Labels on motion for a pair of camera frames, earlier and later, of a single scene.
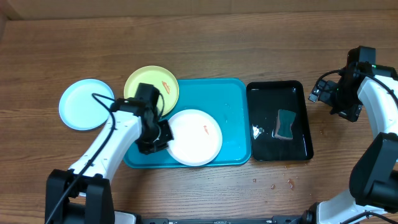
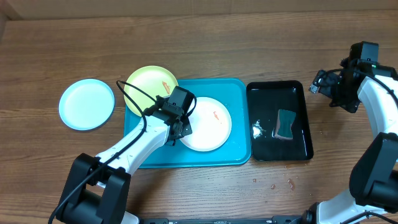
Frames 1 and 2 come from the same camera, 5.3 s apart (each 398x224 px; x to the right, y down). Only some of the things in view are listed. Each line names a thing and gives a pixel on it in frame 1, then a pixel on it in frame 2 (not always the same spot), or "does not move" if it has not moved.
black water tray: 265,98 does not move
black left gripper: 163,144 → 186,127
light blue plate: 85,104 does not move
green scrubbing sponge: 283,130 does not move
